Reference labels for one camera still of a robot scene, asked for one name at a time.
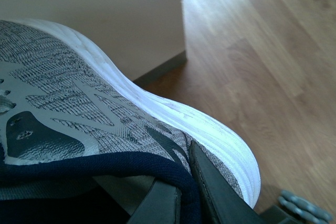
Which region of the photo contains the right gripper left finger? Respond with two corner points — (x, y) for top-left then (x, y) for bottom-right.
(128, 179), (182, 224)

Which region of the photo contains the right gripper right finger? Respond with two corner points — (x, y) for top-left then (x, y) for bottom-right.
(189, 141), (265, 224)

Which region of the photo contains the grey knit sneaker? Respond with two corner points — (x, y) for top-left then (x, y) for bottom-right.
(1, 20), (260, 223)

